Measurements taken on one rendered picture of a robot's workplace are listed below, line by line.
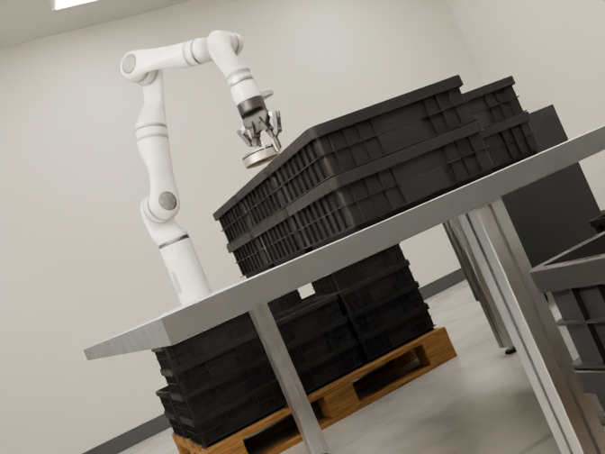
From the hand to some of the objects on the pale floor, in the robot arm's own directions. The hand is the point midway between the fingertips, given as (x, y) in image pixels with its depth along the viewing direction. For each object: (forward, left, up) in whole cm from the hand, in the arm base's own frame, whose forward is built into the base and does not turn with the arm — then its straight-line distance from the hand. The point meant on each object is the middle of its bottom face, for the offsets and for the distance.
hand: (269, 149), depth 194 cm
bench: (+22, +3, -100) cm, 102 cm away
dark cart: (+139, +154, -99) cm, 230 cm away
